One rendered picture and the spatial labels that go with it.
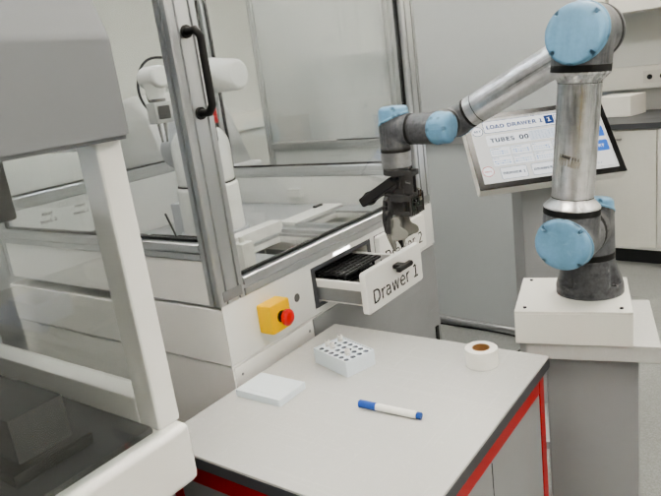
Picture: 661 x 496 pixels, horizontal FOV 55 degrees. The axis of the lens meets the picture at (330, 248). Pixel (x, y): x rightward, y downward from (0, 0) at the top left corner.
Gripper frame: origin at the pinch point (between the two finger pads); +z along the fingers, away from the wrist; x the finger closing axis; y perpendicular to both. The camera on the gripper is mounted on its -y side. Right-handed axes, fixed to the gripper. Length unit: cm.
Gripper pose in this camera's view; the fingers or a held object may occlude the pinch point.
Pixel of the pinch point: (395, 243)
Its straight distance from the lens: 166.4
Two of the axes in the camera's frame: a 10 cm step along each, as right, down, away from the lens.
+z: 1.1, 9.6, 2.8
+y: 8.1, 0.8, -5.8
